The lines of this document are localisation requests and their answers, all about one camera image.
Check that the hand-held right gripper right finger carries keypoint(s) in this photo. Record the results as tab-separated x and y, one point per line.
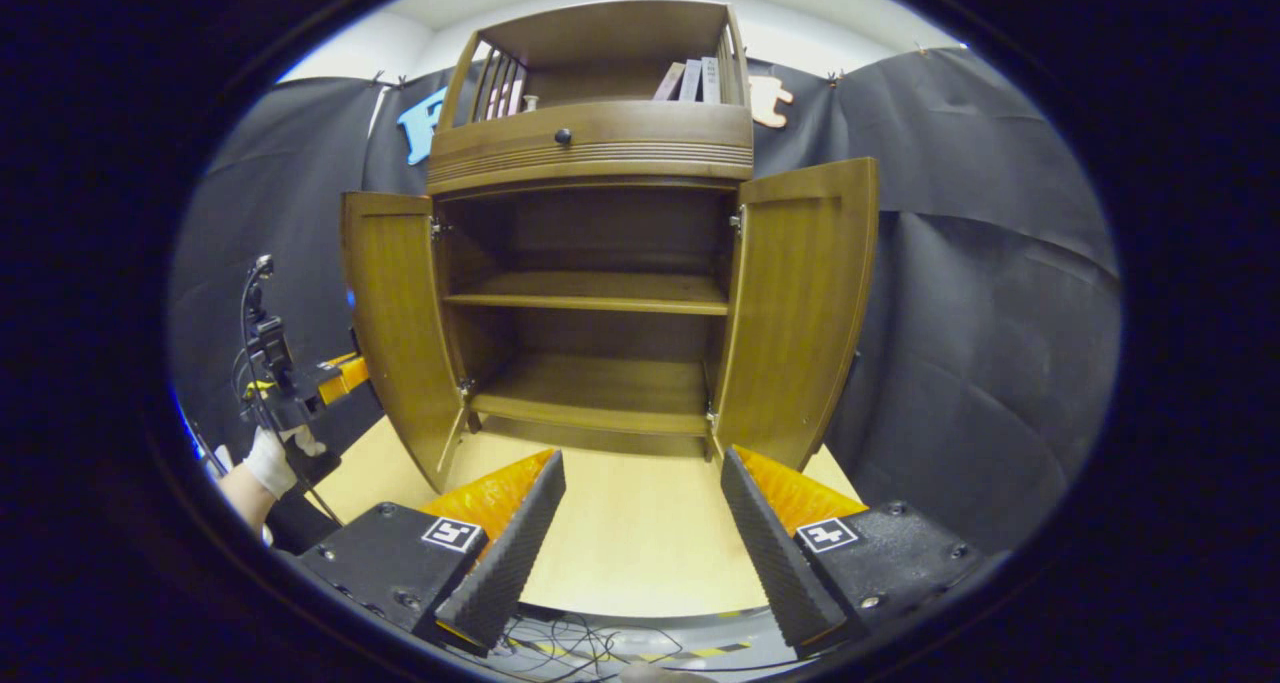
770	563

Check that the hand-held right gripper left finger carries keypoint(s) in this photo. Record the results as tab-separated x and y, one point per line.
510	563

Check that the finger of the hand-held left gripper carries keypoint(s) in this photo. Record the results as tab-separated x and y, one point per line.
342	378

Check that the wooden double-door shoe cabinet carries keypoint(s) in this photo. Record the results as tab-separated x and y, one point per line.
600	33

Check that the wooden cabinet drawer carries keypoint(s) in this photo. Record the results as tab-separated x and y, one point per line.
650	133

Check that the wooden inner shelf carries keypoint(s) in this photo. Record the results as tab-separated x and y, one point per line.
600	293

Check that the black backdrop cloth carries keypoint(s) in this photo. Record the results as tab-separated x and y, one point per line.
980	313

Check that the grey book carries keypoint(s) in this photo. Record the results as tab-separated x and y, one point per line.
690	80

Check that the white book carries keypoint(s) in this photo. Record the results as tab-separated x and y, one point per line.
711	79

